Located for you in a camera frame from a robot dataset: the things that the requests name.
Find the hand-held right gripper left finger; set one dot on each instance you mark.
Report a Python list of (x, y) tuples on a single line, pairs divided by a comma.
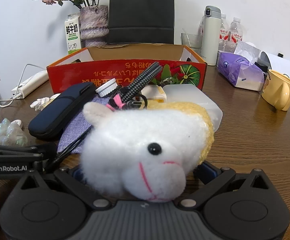
[(70, 180)]

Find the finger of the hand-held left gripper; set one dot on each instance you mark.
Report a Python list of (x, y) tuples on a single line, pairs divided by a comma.
[(22, 151)]

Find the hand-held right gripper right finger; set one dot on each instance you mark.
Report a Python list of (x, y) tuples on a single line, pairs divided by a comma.
[(208, 172)]

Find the small white round clip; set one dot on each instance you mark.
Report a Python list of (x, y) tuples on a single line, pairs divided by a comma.
[(16, 125)]

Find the purple cloth pouch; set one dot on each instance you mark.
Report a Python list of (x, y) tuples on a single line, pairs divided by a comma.
[(75, 130)]

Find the white flower-shaped ornament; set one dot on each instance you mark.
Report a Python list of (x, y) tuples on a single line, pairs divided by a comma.
[(40, 102)]

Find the navy zip case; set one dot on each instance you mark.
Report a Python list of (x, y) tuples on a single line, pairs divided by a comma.
[(60, 110)]

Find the white and yellow plush toy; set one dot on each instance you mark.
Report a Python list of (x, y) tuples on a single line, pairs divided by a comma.
[(135, 142)]

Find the translucent plastic box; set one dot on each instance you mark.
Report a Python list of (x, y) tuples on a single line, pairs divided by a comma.
[(192, 97)]

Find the red cardboard box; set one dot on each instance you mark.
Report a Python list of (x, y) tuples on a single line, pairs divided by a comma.
[(67, 80)]

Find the cream small box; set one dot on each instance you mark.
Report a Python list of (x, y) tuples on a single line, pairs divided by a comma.
[(155, 93)]

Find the white ribbed bottle cap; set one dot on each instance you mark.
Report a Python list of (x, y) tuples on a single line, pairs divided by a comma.
[(106, 87)]

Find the wooden desktop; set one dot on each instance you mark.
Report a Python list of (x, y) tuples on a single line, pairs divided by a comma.
[(247, 142)]

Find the white power strip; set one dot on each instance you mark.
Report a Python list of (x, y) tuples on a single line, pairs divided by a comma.
[(32, 82)]

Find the yellow mug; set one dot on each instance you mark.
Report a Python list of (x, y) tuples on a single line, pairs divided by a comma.
[(275, 90)]

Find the purple tissue pack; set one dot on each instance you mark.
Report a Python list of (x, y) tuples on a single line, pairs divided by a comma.
[(235, 70)]

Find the small black stand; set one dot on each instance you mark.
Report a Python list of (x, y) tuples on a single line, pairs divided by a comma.
[(261, 66)]

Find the white and green milk carton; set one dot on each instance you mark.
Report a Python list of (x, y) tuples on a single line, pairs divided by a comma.
[(72, 35)]

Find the white crumpled tissue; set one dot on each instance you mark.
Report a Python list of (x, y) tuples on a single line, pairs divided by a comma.
[(247, 50)]

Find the white curved sheet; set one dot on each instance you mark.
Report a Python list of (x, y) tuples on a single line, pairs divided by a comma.
[(282, 65)]

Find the clear drinking glass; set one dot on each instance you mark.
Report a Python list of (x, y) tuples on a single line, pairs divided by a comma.
[(191, 41)]

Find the white thermos bottle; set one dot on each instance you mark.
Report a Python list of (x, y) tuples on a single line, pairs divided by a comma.
[(210, 40)]

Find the purple glass vase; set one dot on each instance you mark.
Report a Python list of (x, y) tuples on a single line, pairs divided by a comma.
[(93, 22)]

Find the black paper bag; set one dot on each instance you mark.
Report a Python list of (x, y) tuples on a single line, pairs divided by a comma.
[(141, 12)]

